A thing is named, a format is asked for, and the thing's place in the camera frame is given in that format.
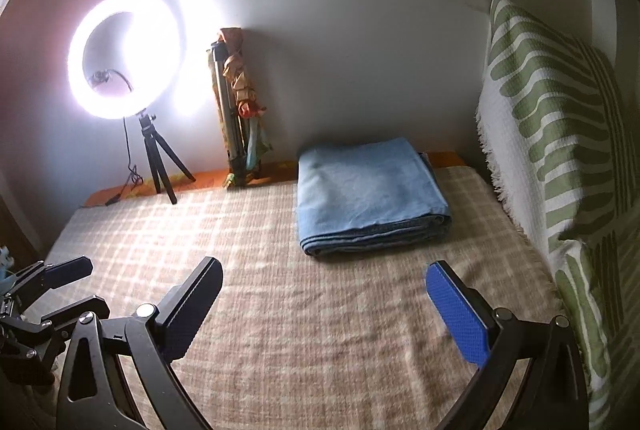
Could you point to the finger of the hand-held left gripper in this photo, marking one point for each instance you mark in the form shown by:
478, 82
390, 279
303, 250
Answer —
70, 271
75, 312

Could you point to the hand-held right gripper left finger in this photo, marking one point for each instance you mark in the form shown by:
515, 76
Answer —
192, 310

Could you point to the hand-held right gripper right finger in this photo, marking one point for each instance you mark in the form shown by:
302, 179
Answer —
460, 315

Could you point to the blue denim pants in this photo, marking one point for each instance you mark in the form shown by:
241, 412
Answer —
370, 195

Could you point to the beige plaid blanket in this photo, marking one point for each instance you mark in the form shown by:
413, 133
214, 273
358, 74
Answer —
310, 310

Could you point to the orange bed edge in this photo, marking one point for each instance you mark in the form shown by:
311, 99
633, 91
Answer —
200, 177

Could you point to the small black tripod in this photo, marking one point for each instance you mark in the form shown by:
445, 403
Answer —
155, 154

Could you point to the black gooseneck phone holder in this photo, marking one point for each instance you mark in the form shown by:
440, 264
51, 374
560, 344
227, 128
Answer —
117, 74

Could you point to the folded stand with fabric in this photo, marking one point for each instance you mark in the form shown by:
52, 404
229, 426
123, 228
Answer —
240, 109

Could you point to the green striped white throw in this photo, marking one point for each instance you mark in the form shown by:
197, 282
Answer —
555, 119

